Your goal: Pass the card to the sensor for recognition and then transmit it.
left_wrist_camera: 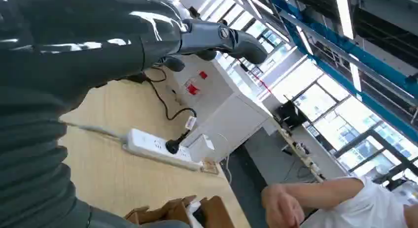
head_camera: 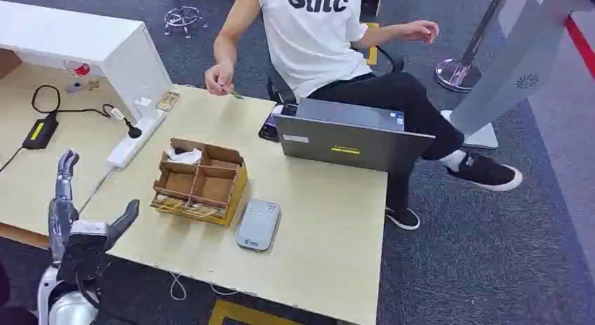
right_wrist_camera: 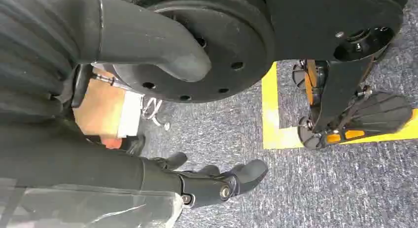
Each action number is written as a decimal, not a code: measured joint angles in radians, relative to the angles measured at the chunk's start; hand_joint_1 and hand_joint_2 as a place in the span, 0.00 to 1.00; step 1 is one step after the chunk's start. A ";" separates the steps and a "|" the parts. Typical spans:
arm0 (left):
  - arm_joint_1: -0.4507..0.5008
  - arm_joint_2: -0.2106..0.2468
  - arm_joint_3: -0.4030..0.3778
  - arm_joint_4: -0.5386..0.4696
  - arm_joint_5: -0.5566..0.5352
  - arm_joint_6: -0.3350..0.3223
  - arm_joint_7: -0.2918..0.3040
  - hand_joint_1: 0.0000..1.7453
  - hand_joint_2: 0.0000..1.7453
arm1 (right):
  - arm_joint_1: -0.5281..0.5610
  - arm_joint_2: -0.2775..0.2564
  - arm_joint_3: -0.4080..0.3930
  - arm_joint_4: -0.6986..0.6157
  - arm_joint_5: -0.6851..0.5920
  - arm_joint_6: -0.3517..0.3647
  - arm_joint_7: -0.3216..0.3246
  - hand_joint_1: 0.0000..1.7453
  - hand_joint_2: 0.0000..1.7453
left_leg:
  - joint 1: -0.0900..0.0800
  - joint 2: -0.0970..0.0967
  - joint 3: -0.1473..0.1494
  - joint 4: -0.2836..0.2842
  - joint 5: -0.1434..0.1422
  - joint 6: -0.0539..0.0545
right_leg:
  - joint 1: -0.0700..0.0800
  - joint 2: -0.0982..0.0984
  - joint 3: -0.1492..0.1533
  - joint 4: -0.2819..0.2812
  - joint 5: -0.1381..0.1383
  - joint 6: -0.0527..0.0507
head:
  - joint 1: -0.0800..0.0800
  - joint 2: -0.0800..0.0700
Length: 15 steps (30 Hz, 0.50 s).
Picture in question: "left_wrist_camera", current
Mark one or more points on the person's hand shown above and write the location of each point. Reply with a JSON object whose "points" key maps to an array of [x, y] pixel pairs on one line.
{"points": [[281, 207]]}

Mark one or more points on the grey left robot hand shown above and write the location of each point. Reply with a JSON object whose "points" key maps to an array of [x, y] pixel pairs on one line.
{"points": [[81, 30]]}

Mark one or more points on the ribbed grey left robot arm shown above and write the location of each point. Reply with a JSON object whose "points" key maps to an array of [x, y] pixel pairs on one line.
{"points": [[29, 161]]}

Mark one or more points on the long cluttered desk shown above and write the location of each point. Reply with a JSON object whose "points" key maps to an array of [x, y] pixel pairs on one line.
{"points": [[303, 154]]}

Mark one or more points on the wooden card box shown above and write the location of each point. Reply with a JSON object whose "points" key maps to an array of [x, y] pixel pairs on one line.
{"points": [[214, 213]]}

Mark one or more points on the small clear stand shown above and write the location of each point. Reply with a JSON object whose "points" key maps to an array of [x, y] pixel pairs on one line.
{"points": [[210, 167]]}

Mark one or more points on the white card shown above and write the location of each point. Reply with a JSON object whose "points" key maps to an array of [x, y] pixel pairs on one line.
{"points": [[192, 213]]}

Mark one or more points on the person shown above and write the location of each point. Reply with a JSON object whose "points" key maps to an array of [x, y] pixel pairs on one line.
{"points": [[372, 207]]}

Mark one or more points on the black monitor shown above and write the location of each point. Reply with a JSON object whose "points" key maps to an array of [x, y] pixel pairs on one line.
{"points": [[290, 115]]}

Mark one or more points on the white desk partition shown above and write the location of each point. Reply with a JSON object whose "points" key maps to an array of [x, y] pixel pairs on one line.
{"points": [[232, 125]]}

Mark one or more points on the white charger adapter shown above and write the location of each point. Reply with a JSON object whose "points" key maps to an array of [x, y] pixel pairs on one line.
{"points": [[201, 147]]}

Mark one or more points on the white power strip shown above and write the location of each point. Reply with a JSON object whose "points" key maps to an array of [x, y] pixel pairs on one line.
{"points": [[147, 146]]}

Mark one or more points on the blue ceiling beam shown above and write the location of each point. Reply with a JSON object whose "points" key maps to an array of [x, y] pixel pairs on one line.
{"points": [[343, 47]]}

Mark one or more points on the large red wall sticker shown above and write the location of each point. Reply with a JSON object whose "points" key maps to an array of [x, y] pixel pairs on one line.
{"points": [[192, 89]]}

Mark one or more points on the small red wall sticker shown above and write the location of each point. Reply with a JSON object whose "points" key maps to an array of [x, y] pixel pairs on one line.
{"points": [[203, 75]]}

